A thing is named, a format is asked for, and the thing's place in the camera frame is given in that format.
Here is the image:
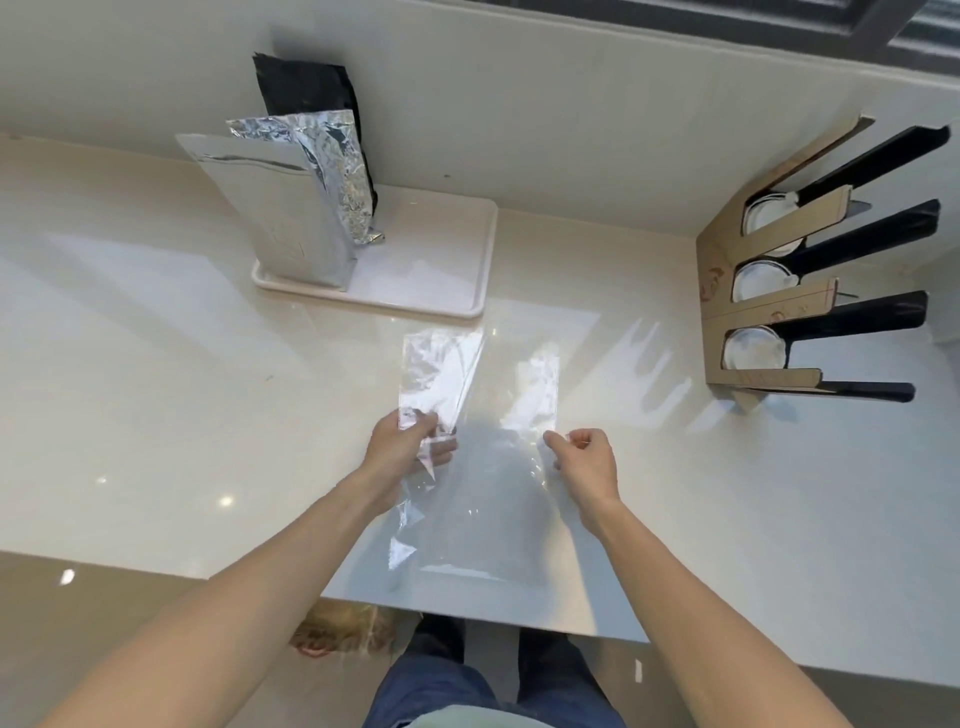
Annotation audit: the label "person's left forearm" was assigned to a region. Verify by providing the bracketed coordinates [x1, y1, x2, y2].
[33, 466, 400, 728]

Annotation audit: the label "person's right hand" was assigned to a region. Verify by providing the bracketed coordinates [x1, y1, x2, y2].
[541, 427, 624, 538]

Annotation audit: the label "brown cardboard holder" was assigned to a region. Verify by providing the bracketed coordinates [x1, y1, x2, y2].
[696, 114, 876, 414]

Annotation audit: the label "blue jeans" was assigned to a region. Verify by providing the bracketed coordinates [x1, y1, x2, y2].
[372, 613, 628, 728]

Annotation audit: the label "black foil bag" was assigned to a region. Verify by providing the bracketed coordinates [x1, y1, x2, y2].
[252, 52, 379, 226]

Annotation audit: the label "crumpled silver foil bag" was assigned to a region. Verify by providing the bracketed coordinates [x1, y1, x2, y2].
[227, 110, 387, 247]

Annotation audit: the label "clear plastic bag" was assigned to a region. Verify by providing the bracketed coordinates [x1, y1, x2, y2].
[386, 326, 573, 594]

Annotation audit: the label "smooth silver foil bag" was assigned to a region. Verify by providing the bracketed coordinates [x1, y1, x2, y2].
[176, 133, 355, 292]

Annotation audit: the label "person's right forearm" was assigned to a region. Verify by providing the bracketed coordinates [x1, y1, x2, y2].
[579, 495, 856, 728]

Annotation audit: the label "light shirt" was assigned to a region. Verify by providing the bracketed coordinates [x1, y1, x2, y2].
[397, 702, 549, 728]

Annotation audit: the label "white plastic tray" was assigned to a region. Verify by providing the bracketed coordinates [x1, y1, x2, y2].
[251, 183, 500, 322]

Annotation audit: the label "black-handled round scoop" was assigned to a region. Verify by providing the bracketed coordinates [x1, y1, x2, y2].
[732, 199, 941, 303]
[722, 291, 929, 372]
[742, 125, 952, 235]
[817, 381, 916, 404]

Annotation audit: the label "person's left hand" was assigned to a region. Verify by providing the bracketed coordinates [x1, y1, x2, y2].
[358, 408, 459, 516]

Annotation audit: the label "dark window frame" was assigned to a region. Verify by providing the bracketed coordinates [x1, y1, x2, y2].
[592, 0, 960, 74]

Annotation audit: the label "plastic bag with brown contents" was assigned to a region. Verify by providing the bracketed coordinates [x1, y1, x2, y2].
[291, 600, 403, 661]

